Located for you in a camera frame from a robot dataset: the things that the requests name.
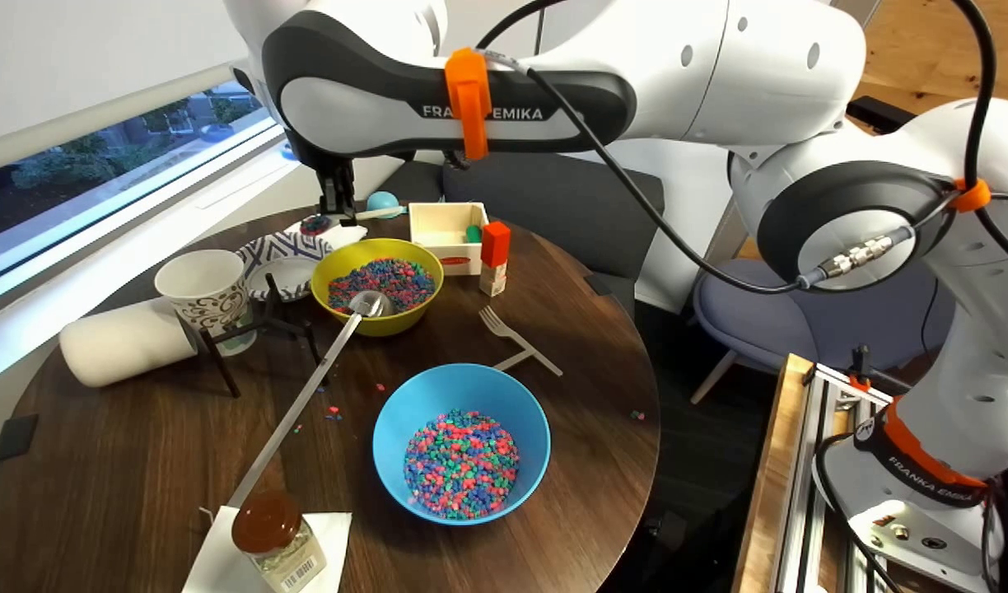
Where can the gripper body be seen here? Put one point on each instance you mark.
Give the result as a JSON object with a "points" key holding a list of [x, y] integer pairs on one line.
{"points": [[314, 152]]}

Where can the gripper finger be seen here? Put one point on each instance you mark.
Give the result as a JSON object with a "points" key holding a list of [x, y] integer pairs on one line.
{"points": [[347, 194], [328, 196]]}

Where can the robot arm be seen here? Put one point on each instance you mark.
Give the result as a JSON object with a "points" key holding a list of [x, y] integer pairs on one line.
{"points": [[718, 66]]}

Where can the small light blue spoon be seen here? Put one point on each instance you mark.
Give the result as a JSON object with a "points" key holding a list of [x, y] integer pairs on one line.
{"points": [[382, 201]]}

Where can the yellow bowl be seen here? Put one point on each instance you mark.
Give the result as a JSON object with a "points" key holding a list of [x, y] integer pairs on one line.
{"points": [[331, 268]]}

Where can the blue patterned white plate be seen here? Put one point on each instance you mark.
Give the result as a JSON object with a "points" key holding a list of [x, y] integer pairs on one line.
{"points": [[286, 268]]}

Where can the coloured beads in yellow bowl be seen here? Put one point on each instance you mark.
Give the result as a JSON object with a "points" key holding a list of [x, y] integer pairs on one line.
{"points": [[397, 278]]}

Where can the long silver spoon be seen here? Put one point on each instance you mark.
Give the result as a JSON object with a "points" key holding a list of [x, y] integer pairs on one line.
{"points": [[306, 394]]}

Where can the blue bowl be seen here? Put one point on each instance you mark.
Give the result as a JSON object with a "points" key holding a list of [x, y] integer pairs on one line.
{"points": [[405, 412]]}

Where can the coloured beads in blue bowl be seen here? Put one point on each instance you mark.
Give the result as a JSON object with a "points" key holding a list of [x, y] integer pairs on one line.
{"points": [[461, 465]]}

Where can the white cloth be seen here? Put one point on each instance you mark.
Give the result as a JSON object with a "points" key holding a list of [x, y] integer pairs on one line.
{"points": [[346, 234]]}

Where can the white wooden box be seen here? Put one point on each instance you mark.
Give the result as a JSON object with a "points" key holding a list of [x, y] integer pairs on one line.
{"points": [[438, 239]]}

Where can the green toy piece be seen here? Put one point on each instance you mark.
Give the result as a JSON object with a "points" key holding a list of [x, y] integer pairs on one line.
{"points": [[473, 234]]}

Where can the patterned white paper cup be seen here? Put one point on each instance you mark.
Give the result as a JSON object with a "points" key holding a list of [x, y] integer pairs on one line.
{"points": [[207, 296]]}

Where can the dark grey sofa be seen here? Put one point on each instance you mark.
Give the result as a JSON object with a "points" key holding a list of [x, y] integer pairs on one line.
{"points": [[553, 206]]}

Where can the clear plastic fork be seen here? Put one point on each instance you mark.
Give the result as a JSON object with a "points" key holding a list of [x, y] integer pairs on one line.
{"points": [[516, 336]]}

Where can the clear plastic stick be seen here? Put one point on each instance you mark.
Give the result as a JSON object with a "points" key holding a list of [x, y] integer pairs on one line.
{"points": [[514, 360]]}

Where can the window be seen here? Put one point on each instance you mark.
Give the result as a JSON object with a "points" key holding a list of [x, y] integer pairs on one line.
{"points": [[76, 173]]}

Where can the white paper towel roll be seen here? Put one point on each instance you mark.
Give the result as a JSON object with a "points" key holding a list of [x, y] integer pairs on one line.
{"points": [[121, 344]]}

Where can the small black pad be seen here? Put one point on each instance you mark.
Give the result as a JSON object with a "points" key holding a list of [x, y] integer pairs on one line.
{"points": [[599, 284], [14, 438]]}

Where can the glass jar with brown lid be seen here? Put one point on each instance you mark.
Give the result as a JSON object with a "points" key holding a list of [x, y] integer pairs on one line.
{"points": [[277, 539]]}

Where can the white paper napkin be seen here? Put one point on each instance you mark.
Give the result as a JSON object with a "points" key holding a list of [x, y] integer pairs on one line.
{"points": [[216, 560]]}

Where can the grey purple chair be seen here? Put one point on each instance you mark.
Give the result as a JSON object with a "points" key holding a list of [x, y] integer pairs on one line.
{"points": [[800, 321]]}

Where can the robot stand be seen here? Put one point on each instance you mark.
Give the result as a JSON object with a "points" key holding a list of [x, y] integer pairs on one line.
{"points": [[788, 494]]}

